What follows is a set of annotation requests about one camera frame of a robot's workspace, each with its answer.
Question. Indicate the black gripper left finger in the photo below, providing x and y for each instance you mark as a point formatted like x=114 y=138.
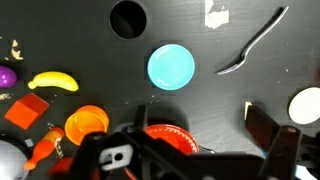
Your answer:
x=141 y=118

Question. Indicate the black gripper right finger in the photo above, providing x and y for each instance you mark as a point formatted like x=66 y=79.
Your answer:
x=261 y=125

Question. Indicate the grey metal spoon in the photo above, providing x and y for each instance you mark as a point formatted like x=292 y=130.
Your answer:
x=260 y=35

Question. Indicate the blue plate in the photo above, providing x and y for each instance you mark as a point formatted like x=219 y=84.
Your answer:
x=171 y=67

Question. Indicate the cream cheese wedge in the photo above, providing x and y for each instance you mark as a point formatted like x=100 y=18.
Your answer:
x=247 y=109

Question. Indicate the red bowl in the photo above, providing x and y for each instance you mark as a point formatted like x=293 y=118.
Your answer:
x=176 y=137

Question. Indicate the cream round disc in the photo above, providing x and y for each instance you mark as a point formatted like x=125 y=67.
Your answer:
x=306 y=106

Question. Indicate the orange cup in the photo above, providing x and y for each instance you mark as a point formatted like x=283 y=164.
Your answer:
x=86 y=125

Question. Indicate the yellow toy banana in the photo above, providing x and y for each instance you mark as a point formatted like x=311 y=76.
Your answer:
x=55 y=81

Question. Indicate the orange toy bottle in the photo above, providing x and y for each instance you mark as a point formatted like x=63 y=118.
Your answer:
x=45 y=148

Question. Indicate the orange cube block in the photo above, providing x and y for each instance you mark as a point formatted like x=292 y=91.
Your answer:
x=25 y=111

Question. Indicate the large white paper scrap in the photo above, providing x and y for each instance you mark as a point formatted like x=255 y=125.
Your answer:
x=216 y=17

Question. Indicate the purple toy eggplant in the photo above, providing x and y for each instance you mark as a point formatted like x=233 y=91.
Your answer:
x=6 y=76

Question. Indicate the small cream paper scrap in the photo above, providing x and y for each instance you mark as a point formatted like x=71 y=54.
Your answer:
x=15 y=51

